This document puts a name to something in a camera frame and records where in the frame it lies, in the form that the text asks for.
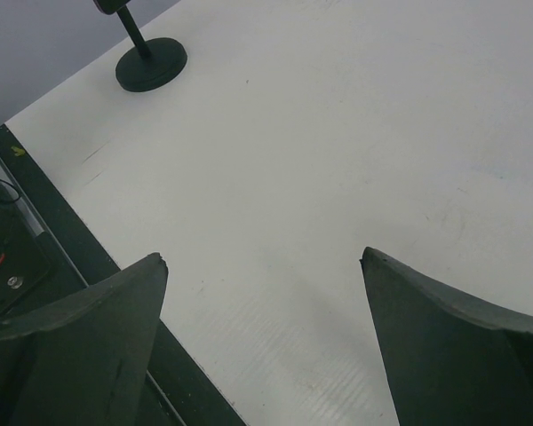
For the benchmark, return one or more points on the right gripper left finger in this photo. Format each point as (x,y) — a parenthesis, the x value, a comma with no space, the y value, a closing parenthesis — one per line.
(82,360)

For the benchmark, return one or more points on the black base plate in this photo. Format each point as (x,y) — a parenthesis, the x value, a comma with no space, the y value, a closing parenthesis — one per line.
(47,253)

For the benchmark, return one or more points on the black phone stand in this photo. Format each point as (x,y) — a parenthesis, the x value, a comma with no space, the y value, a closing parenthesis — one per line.
(148,65)

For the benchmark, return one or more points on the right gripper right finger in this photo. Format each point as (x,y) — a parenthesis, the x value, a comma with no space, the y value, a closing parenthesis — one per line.
(450,358)

